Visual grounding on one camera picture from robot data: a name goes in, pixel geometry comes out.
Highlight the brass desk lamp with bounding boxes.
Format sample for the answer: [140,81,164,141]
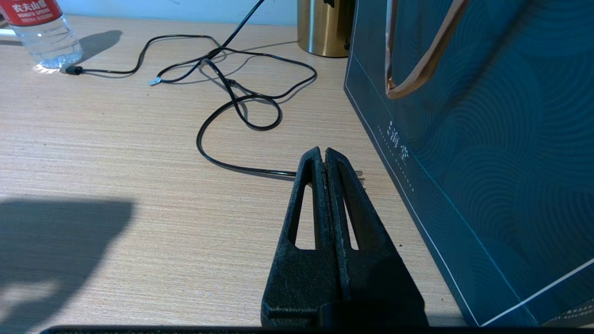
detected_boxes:
[297,0,357,58]

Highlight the dark blue gift bag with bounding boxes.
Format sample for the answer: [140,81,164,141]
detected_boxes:
[343,0,594,326]

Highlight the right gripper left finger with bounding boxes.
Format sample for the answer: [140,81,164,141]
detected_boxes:
[261,147,345,326]

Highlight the water bottle red cap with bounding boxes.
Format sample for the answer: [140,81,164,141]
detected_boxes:
[0,0,84,69]

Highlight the black lamp power cable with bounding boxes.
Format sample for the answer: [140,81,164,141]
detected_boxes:
[196,46,365,182]

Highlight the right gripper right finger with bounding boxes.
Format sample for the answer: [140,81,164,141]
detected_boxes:
[325,148,425,302]

